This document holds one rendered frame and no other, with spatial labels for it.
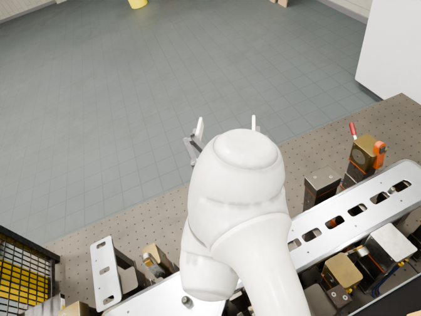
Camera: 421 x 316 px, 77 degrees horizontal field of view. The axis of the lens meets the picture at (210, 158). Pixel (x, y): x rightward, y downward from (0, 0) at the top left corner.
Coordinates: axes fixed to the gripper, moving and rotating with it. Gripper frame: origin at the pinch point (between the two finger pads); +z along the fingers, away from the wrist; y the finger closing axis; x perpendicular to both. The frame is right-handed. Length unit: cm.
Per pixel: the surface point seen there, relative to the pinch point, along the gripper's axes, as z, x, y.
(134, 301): -28, -59, -38
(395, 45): 180, -68, 120
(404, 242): -10, -40, 51
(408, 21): 174, -48, 120
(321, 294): -25, -46, 26
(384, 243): -11, -40, 46
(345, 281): -21, -45, 33
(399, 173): 23, -47, 63
